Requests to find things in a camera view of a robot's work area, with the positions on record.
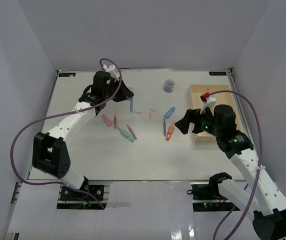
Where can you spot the green highlighter pen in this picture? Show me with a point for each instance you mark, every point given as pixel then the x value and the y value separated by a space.
pixel 127 135

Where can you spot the blue highlighter cap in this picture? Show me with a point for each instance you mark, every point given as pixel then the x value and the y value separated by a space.
pixel 168 114

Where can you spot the pink highlighter pen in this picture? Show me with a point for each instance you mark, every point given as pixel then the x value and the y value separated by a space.
pixel 131 132

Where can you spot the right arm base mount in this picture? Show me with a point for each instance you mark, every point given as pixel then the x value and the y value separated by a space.
pixel 203 199

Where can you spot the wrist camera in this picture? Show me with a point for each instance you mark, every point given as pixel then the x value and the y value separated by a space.
pixel 112 69
pixel 209 101

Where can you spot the right clear clip jar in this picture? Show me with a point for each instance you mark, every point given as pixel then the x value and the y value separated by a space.
pixel 169 85

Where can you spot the blue highlighter pen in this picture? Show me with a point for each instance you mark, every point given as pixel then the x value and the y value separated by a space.
pixel 131 105

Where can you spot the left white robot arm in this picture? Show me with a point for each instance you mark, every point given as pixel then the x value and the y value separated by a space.
pixel 50 150

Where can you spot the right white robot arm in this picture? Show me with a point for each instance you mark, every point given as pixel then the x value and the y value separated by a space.
pixel 265 205

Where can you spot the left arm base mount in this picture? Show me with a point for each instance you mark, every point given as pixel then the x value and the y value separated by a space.
pixel 95 197

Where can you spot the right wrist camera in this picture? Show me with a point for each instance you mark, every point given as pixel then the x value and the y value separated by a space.
pixel 209 101

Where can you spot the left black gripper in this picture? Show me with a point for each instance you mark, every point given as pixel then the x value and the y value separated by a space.
pixel 125 94

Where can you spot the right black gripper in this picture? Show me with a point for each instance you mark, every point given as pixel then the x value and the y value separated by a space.
pixel 183 124

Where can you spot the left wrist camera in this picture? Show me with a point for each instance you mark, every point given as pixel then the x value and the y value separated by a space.
pixel 112 69

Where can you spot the orange highlighter pen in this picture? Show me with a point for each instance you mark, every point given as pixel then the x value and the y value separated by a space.
pixel 115 121

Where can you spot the pink highlighter cap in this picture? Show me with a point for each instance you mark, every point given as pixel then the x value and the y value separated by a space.
pixel 106 120

